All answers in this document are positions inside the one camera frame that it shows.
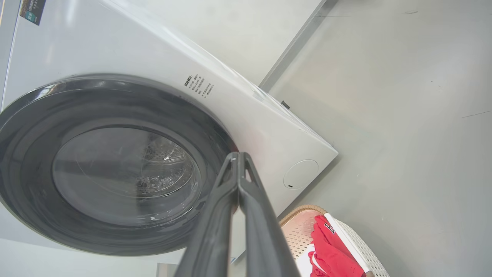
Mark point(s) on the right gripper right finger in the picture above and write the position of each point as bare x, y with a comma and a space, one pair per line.
265, 246

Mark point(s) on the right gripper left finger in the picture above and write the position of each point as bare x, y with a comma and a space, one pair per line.
209, 238

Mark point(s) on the beige perforated laundry basket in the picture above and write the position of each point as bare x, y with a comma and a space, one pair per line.
300, 231

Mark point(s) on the red and white garment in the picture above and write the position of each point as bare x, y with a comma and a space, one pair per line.
332, 254

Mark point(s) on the round white filter cover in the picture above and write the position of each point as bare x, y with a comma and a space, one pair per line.
301, 174

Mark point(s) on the round black washing machine door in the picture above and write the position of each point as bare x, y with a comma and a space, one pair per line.
34, 154

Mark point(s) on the white front-load washing machine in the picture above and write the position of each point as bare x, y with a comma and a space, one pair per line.
115, 46

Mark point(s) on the dark energy label sticker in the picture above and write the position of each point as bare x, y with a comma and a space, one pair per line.
32, 10

